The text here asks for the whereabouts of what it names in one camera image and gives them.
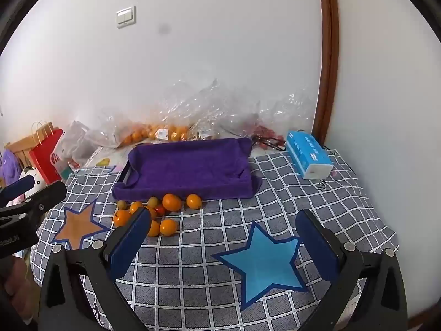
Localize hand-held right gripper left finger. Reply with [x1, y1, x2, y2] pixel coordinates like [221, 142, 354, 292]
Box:
[39, 207, 152, 331]

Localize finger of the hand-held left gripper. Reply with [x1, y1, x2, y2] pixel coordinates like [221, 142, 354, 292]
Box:
[0, 181, 68, 227]
[0, 175, 36, 205]

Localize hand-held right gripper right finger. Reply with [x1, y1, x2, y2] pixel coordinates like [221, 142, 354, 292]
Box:
[295, 209, 409, 331]

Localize person's left hand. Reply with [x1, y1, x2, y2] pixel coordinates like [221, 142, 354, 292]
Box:
[3, 257, 35, 299]

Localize white spotted toy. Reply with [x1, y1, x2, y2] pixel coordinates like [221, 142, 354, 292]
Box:
[19, 166, 47, 194]

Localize purple cloth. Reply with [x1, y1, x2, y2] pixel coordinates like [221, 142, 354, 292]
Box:
[0, 150, 23, 187]

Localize teal printed package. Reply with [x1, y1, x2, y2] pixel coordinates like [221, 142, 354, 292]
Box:
[57, 160, 81, 181]

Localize red paper bag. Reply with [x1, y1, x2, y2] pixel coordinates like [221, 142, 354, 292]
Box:
[28, 128, 66, 184]

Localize white plastic bag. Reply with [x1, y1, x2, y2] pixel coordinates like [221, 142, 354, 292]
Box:
[55, 121, 100, 169]

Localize fruit print mat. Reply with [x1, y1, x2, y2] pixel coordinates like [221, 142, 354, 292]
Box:
[84, 146, 133, 173]

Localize grey checked star blanket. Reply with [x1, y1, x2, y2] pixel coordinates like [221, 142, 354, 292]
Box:
[30, 150, 400, 331]

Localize blue tissue pack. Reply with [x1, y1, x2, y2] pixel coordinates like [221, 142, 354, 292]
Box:
[286, 130, 335, 180]

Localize purple towel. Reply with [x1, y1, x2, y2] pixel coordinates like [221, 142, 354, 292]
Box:
[112, 137, 263, 203]

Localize clear plastic bag of mandarins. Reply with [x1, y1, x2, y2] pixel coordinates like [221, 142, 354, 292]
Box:
[148, 79, 221, 143]
[86, 110, 155, 150]

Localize clear bag of cherry tomatoes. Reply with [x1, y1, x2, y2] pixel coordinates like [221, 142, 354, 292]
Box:
[238, 90, 316, 150]

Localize brown wooden door frame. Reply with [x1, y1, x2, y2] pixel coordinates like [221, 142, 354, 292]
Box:
[316, 0, 340, 143]

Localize white wall light switch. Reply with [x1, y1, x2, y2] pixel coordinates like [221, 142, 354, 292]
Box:
[115, 6, 136, 29]

